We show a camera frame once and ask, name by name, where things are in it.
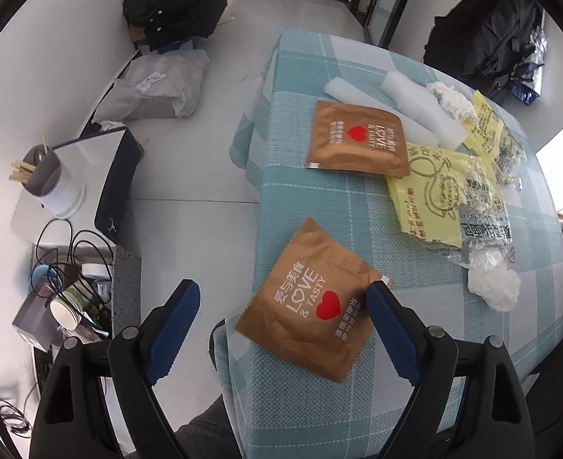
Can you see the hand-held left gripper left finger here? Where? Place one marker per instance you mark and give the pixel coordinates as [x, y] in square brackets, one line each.
[174, 330]

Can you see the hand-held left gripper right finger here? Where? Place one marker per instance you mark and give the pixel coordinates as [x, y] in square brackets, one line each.
[391, 330]

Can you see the brown heart-print packet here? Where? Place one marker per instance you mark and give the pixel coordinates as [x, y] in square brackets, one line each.
[305, 296]
[353, 138]

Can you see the yellow and clear plastic wrapper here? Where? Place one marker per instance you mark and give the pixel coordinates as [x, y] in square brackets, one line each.
[484, 124]

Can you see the speckled grey board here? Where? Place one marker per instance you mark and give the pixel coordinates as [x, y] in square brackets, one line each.
[126, 287]

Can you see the person's dark trouser leg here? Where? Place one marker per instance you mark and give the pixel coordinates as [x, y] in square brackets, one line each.
[205, 430]

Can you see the paper cup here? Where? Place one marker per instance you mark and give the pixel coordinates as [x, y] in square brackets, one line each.
[68, 308]

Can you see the round crumpled white tissue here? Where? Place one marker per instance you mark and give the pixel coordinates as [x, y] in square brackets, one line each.
[494, 287]

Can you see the clear printed plastic wrapper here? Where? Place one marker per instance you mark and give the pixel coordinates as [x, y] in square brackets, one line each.
[482, 229]

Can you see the grey cardboard box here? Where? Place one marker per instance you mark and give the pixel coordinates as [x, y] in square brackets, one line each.
[33, 320]

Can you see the blue bowl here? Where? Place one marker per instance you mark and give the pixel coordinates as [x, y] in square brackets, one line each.
[42, 277]

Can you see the large yellow plastic wrapper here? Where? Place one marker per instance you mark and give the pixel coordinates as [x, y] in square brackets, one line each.
[425, 191]

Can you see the teal checked tablecloth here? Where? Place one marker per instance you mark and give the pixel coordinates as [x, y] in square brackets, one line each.
[310, 201]

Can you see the white and navy box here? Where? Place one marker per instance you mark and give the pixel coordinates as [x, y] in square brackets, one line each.
[119, 186]

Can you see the white and grey utensil holder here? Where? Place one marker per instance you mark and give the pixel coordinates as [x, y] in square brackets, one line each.
[57, 186]

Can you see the flat brown heart-print packet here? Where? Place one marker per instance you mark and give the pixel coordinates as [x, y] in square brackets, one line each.
[353, 138]

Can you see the bundle of wooden chopsticks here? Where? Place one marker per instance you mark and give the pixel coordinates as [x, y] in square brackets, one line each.
[21, 172]

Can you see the thick white foam piece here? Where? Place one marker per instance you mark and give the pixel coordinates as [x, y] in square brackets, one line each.
[420, 100]

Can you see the frayed crumpled white tissue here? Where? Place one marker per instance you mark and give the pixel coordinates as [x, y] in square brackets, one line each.
[453, 100]

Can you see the thin white foam strip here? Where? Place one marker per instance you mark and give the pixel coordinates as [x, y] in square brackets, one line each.
[353, 92]

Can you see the grey plastic mailer bag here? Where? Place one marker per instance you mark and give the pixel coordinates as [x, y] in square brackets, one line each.
[157, 81]

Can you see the blue flat box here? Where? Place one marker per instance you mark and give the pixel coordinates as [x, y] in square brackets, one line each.
[176, 47]

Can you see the silver folded umbrella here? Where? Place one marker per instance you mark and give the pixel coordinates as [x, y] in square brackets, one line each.
[532, 67]

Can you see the black backpack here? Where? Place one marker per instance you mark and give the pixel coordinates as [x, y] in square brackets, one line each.
[482, 33]

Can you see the white bag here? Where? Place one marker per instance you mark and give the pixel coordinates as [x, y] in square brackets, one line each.
[225, 19]

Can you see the black jacket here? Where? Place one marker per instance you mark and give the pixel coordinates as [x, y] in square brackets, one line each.
[176, 5]

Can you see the glass sliding door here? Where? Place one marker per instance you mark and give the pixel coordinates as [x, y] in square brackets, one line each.
[386, 0]

